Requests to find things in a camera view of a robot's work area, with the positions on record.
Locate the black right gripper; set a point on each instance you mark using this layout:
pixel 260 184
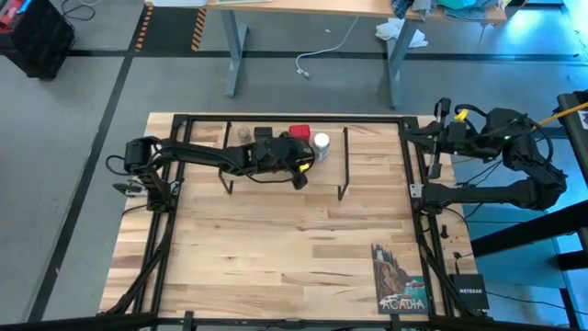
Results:
pixel 457 137

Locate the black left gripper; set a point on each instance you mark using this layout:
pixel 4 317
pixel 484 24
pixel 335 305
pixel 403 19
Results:
pixel 275 154

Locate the bagel sesame seasoning jar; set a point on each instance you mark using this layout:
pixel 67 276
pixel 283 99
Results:
pixel 321 140

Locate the red patterned spice tin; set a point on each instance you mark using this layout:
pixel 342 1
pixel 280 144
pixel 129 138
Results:
pixel 299 131

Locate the dark green spice box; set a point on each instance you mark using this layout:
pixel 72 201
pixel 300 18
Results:
pixel 263 133

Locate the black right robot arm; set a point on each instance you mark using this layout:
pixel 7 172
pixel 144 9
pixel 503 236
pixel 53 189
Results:
pixel 482 193

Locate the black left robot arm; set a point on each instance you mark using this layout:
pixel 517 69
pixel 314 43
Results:
pixel 193 154

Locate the wooden shelf black metal legs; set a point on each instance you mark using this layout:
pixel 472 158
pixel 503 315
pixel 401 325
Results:
pixel 324 174

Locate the small black clamp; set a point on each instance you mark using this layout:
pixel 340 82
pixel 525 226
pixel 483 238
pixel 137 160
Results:
pixel 444 231

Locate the white crumpled cloth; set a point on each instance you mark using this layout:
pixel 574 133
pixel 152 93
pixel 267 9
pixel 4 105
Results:
pixel 390 30

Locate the blue grey cloth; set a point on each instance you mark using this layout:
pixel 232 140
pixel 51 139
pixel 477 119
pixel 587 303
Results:
pixel 464 14

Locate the teal cloth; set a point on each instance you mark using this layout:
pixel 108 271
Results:
pixel 459 3

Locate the Acadia postcard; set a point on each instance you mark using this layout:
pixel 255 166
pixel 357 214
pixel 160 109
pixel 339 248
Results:
pixel 399 280

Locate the black metal side stand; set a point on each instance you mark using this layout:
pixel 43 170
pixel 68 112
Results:
pixel 528 234

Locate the orange black hazard tape strip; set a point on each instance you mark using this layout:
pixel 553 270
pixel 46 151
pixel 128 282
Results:
pixel 145 27
pixel 200 30

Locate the white paper sheet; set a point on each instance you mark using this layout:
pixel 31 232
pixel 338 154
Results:
pixel 179 3

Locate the black plastic crate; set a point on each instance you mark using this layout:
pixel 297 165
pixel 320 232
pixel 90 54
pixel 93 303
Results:
pixel 41 41

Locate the red plastic object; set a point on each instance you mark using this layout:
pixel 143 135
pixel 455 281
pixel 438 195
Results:
pixel 9 14

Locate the black aluminium table frame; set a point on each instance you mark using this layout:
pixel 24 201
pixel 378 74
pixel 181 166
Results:
pixel 206 118

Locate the black Netgear switch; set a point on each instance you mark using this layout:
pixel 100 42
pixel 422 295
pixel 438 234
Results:
pixel 468 292

